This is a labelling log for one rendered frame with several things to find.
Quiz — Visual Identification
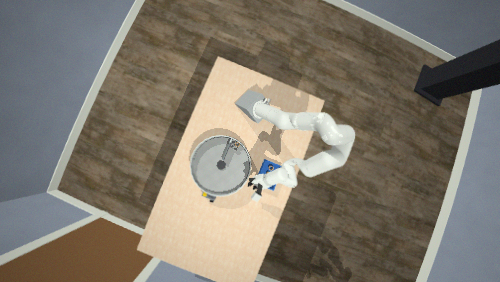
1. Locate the blue square tray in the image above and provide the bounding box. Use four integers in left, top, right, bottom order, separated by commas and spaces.
258, 159, 281, 190

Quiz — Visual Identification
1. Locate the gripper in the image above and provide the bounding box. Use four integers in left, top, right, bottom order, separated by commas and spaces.
247, 174, 269, 190

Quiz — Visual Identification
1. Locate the grey round turning table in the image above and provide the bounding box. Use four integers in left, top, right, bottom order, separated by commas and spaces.
190, 135, 251, 203

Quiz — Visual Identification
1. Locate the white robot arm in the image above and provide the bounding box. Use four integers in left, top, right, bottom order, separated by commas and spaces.
252, 99, 355, 188

